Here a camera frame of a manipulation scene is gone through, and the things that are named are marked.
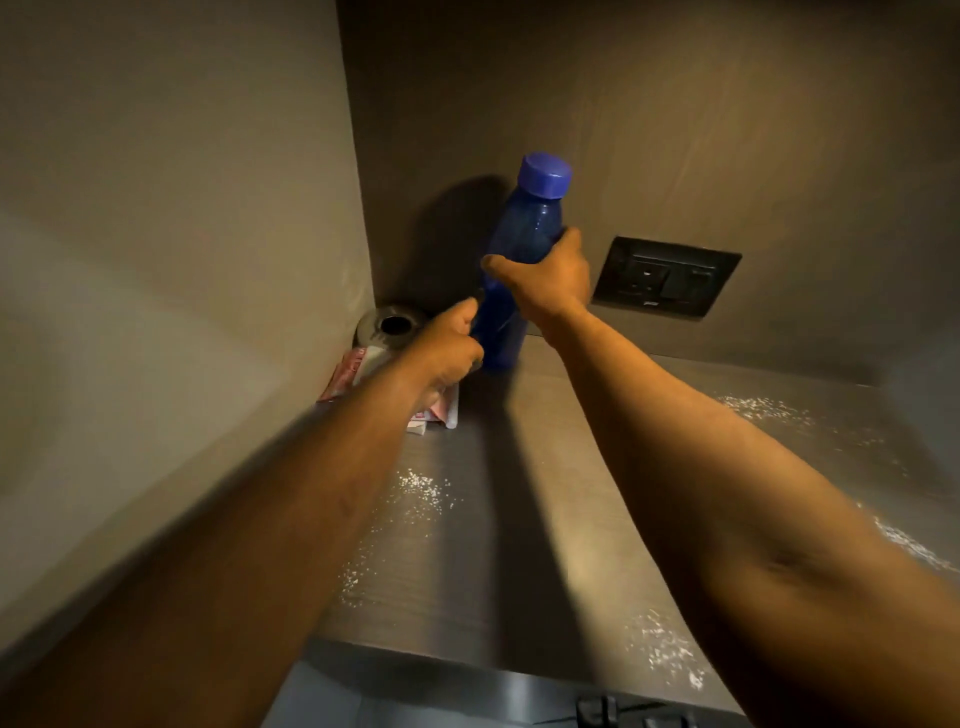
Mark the silver tape roll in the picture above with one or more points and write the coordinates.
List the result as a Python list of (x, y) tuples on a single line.
[(386, 328)]

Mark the person's left thumb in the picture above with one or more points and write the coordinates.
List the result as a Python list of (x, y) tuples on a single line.
[(463, 307)]

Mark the black wall socket switch plate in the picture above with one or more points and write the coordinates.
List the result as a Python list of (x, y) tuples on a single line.
[(664, 276)]

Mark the blue plastic water bottle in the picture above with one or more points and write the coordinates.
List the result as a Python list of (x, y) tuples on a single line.
[(525, 240)]

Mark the person's left forearm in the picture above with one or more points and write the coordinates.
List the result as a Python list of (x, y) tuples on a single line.
[(225, 555)]

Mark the person's left hand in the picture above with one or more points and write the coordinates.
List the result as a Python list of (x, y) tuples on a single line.
[(444, 349)]

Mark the person's right thumb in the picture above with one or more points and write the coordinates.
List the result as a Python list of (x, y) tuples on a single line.
[(506, 266)]

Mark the red and white packet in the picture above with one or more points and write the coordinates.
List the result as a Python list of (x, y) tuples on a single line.
[(360, 375)]

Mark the person's right hand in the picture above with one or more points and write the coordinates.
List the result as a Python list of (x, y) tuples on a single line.
[(544, 281)]

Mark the person's right forearm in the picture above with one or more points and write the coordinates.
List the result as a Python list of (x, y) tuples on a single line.
[(757, 525)]

